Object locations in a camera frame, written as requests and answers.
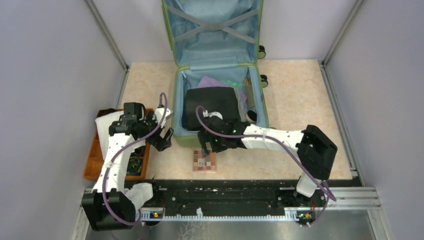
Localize white fluffy towel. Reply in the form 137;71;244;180
95;108;124;160

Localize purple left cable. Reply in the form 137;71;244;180
101;92;169;240

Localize green white tie-dye garment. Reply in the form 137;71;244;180
221;80;248;108

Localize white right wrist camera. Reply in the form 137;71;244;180
202;110;223;120

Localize purple t-shirt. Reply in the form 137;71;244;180
196;75;248;114

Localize green suitcase blue lining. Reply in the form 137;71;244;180
162;0;269;148

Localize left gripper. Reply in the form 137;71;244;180
138;110;173;151

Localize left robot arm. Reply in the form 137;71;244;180
81;102;174;231

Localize gold cap bottle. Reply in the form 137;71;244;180
243;78;257;123

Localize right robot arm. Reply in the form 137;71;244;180
197;116;338;206

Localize eyeshadow palette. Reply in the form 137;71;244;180
192;149;217;172

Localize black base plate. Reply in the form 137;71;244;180
143;179;325;217

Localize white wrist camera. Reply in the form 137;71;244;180
202;110;223;120
154;107;173;128

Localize black garment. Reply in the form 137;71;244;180
182;86;241;131

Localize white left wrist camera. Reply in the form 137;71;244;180
154;107;173;128

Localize patterned item in tray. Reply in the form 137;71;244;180
126;156;143;176

